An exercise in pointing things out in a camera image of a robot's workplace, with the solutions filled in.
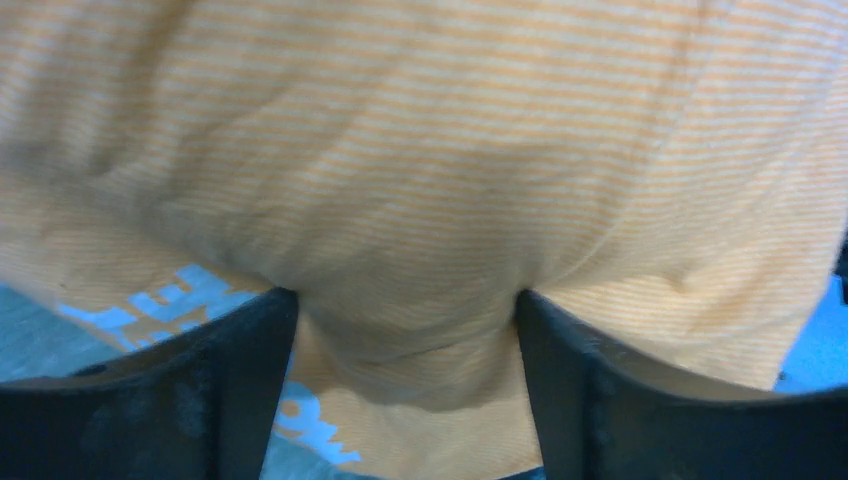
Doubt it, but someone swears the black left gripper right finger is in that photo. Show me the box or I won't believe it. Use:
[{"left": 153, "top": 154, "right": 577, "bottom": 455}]
[{"left": 515, "top": 291, "right": 847, "bottom": 480}]

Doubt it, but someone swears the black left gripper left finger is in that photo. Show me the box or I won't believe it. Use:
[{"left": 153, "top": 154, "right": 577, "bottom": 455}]
[{"left": 1, "top": 288, "right": 298, "bottom": 479}]

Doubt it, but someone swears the blue and orange pillowcase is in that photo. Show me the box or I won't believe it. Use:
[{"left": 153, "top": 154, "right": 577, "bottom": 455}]
[{"left": 1, "top": 1, "right": 847, "bottom": 479}]

